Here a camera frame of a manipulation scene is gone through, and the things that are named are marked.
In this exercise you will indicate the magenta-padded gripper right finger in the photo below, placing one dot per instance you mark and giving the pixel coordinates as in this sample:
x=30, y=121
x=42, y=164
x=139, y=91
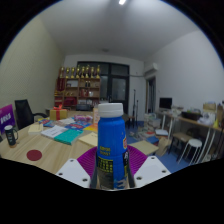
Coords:
x=151, y=170

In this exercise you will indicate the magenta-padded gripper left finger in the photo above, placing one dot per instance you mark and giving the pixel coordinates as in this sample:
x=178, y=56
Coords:
x=73, y=171

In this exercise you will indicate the blue drink bottle white cap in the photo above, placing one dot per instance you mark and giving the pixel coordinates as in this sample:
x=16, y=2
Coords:
x=111, y=146

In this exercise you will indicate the small wooden side table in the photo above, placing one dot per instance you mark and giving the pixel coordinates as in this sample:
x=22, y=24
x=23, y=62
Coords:
x=144, y=146

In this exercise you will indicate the teal book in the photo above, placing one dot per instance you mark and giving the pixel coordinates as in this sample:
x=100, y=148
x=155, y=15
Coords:
x=69, y=136

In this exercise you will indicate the flat round red coaster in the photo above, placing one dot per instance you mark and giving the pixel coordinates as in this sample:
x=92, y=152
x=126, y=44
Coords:
x=34, y=155

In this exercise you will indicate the white open book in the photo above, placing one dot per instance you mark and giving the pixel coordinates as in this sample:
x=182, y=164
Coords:
x=53, y=131

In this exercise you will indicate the dark wooden-top stool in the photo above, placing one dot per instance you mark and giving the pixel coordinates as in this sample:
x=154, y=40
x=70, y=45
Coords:
x=180, y=135

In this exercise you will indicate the pile of books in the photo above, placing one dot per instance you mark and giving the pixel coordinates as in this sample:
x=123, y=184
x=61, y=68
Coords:
x=151, y=125

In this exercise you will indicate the blue book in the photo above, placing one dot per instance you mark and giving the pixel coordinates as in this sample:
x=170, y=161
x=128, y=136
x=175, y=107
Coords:
x=75, y=126

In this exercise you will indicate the orange book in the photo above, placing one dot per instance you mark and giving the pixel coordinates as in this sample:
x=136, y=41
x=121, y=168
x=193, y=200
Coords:
x=90, y=128

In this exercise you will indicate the white round stool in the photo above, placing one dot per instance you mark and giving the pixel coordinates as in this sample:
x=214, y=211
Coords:
x=194, y=142

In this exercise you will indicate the white booklet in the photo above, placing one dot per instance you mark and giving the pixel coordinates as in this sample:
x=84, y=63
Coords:
x=66, y=121

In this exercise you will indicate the pink package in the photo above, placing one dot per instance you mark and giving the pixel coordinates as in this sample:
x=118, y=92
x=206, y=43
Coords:
x=82, y=117

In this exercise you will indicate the yellow gift box red ribbon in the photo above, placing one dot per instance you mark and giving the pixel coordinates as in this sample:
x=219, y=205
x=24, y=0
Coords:
x=58, y=114

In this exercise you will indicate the orange standing card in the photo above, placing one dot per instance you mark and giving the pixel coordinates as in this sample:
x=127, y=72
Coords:
x=95, y=115

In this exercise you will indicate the white-legged side desk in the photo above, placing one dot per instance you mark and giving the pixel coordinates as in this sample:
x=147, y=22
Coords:
x=196, y=121

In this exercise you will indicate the black tripod stand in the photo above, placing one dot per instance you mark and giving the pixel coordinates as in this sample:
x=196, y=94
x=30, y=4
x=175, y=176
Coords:
x=135, y=105

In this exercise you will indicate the black case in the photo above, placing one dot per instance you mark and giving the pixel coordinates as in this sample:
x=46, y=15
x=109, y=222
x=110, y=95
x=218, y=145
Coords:
x=191, y=115

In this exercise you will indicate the black computer monitor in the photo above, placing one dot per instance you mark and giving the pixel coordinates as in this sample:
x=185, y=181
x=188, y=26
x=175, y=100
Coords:
x=165, y=102

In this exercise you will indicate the black mug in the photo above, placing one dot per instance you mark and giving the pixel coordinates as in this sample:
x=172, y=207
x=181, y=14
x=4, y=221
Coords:
x=11, y=135

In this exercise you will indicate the black office chair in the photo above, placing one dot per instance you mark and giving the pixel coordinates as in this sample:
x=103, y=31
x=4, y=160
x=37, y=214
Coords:
x=23, y=112

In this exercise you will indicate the wooden trophy shelf unit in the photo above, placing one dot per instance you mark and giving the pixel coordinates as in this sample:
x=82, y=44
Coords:
x=78, y=90

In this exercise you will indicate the purple sign board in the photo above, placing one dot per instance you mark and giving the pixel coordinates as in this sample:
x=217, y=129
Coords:
x=6, y=118

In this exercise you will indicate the cardboard box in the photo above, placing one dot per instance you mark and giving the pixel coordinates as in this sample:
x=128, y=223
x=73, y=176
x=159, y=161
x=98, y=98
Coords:
x=210, y=106

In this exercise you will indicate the black framed glass door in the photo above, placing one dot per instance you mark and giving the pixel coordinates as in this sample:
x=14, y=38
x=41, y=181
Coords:
x=116, y=86

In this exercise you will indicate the white air conditioner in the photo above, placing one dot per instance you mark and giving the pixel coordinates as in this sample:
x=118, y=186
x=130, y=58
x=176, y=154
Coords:
x=150, y=70

